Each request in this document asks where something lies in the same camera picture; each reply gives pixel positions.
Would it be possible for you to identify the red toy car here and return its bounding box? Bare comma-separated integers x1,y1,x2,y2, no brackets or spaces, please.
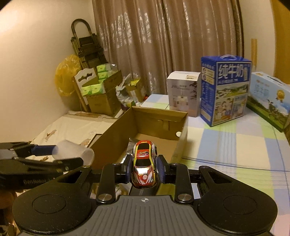
131,140,158,189

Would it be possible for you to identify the brown cardboard box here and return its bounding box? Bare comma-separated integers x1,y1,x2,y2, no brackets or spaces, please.
90,106,189,171

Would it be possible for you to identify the crumpled plastic bag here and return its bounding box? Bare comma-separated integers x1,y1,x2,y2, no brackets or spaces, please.
115,74,137,107

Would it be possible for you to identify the silver tea pouch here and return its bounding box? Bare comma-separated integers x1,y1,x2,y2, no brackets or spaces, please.
115,138,137,164

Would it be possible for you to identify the yellow plastic bag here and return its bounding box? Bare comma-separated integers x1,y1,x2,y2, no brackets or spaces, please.
55,54,82,97

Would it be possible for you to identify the translucent plastic box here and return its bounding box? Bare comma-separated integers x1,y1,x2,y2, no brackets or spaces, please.
52,139,95,165

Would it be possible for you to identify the green and white milk box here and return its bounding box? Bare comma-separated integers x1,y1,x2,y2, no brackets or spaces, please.
246,71,290,133

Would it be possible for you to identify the white humidifier box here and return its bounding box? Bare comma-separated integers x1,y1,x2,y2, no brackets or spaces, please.
166,71,202,118

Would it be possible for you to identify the person's left hand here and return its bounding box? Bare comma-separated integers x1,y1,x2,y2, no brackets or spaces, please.
0,190,18,208

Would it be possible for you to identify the cream printed bedsheet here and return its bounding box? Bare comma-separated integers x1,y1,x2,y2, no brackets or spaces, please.
29,111,119,148

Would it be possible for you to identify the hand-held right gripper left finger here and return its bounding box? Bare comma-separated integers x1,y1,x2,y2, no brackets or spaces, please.
55,154,133,204

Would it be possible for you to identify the pale wooden strip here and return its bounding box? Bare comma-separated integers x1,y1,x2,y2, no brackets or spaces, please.
251,38,258,73

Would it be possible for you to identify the wooden wardrobe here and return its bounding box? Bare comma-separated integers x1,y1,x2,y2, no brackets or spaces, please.
270,0,290,85

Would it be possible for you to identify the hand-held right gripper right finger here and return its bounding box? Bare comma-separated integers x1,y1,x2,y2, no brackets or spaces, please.
157,154,236,204

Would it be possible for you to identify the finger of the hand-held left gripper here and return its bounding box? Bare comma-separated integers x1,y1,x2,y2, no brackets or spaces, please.
0,142,57,160
19,157,84,172

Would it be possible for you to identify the brown curtain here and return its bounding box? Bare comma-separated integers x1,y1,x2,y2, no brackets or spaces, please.
92,0,244,101

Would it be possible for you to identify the blue milk carton box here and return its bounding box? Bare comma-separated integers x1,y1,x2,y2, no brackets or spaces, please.
200,54,252,127

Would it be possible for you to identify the cardboard box of tissue packs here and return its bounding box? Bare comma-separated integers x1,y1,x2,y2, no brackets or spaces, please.
73,64,123,117

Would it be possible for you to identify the folded black step ladder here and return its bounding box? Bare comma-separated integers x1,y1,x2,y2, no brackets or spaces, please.
71,19,107,69

